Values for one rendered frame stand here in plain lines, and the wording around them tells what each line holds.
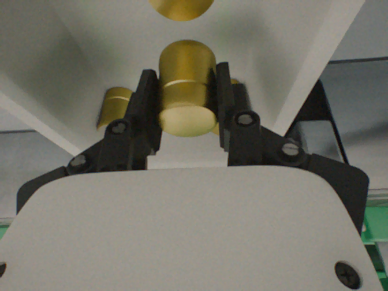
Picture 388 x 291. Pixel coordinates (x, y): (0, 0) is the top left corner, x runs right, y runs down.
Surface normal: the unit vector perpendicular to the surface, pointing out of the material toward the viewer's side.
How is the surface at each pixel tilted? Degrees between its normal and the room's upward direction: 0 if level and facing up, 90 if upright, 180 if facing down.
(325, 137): 90
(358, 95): 90
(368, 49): 0
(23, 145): 90
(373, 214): 90
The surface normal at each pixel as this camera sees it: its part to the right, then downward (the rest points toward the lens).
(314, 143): -0.08, -0.43
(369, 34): 0.00, 0.90
